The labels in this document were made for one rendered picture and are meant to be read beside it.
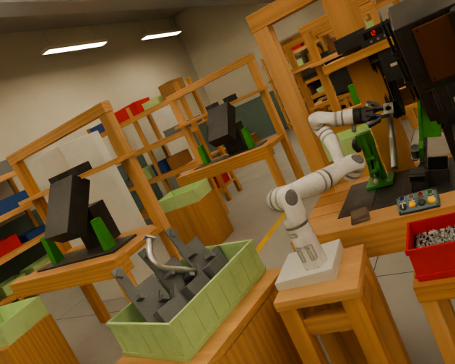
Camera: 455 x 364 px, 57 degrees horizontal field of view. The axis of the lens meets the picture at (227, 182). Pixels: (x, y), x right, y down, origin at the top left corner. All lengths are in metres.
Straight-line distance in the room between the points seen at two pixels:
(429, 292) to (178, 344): 0.88
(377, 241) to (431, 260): 0.39
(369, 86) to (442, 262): 1.06
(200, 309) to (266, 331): 0.32
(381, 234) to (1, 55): 8.57
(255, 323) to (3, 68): 8.25
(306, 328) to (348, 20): 1.43
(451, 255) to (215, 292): 0.88
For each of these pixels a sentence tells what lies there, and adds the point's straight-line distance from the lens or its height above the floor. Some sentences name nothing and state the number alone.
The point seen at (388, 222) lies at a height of 0.89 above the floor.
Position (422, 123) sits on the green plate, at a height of 1.17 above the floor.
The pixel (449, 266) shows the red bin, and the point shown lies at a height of 0.84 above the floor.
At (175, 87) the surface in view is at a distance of 7.08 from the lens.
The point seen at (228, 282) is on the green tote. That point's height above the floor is 0.89.
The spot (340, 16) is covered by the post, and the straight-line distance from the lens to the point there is 2.24.
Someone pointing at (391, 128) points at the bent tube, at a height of 1.16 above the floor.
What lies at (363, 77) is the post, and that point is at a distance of 2.24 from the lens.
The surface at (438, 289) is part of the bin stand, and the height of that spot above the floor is 0.78.
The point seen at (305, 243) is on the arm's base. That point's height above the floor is 1.00.
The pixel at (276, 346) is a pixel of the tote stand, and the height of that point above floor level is 0.57.
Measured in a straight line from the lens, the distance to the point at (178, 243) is 2.03.
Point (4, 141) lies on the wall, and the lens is 8.76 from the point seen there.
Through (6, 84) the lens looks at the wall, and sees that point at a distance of 9.27.
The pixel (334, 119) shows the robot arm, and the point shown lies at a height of 1.31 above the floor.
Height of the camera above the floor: 1.60
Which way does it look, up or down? 10 degrees down
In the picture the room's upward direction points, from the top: 25 degrees counter-clockwise
